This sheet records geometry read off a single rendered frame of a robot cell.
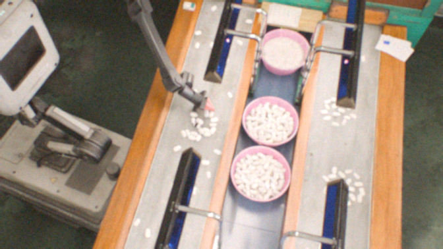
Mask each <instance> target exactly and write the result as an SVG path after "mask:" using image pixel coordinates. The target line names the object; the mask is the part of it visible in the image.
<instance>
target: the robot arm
mask: <svg viewBox="0 0 443 249"><path fill-rule="evenodd" d="M124 1H126V3H127V7H128V14H129V16H130V17H131V20H132V22H133V23H138V24H139V26H140V28H141V30H142V33H143V35H144V37H145V40H146V41H147V42H148V45H149V48H150V50H151V52H152V55H153V57H154V58H155V60H156V63H157V65H158V68H159V70H160V76H161V78H163V79H162V82H163V85H164V87H165V89H166V90H167V91H169V92H171V93H172V94H175V93H176V92H177V91H178V95H180V96H181V97H183V98H185V99H187V100H188V101H190V102H191V103H192V104H193V109H192V111H194V112H196V111H197V109H201V110H210V111H215V109H214V107H213V105H212V102H211V101H210V98H209V97H206V92H208V91H207V90H202V91H201V92H200V93H198V92H196V90H193V89H192V85H193V82H194V79H195V75H193V74H192V73H190V72H187V71H185V72H183V73H181V74H180V75H179V73H178V72H177V69H176V68H175V67H174V65H172V63H171V61H170V58H169V56H168V54H167V51H166V49H165V47H164V46H163V43H162V41H161V39H160V36H159V34H158V31H157V30H156V29H155V26H154V23H153V21H152V17H151V13H150V12H152V11H153V10H152V7H151V4H150V3H149V2H148V0H124ZM43 5H44V0H41V1H40V3H39V4H38V6H39V7H41V6H43Z"/></svg>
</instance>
